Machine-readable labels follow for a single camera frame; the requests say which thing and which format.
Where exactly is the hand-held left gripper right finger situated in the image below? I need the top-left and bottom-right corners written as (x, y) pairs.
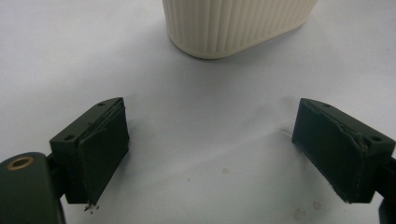
top-left (291, 97), bottom-right (396, 204)

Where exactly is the cream ribbed pump bottle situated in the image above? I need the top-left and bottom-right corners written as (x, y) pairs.
top-left (162, 0), bottom-right (319, 60)

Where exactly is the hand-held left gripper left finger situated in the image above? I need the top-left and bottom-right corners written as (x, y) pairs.
top-left (49, 96), bottom-right (130, 206)

